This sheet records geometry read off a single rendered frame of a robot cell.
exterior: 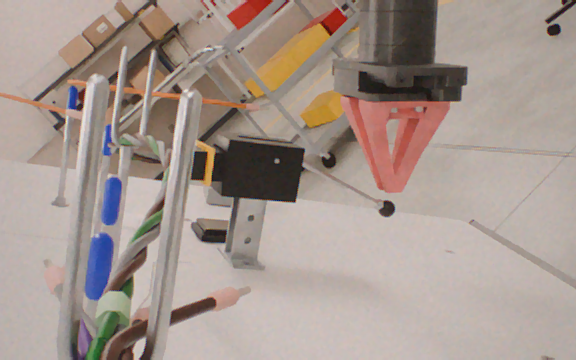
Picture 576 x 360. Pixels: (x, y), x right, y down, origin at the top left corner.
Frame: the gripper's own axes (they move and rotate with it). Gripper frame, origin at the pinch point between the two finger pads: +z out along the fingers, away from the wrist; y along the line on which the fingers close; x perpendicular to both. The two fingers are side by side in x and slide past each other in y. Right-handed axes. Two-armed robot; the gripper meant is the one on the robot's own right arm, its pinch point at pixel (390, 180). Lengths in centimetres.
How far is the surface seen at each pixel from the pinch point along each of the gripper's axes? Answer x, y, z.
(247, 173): -12.3, 2.3, -1.8
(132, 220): -18.8, -8.4, 4.0
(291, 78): 121, -355, 24
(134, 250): -23.8, 30.3, -6.3
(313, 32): 141, -371, -2
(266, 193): -10.9, 2.3, -0.3
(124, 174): -21.3, 8.0, -3.5
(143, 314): -24.0, 33.1, -5.6
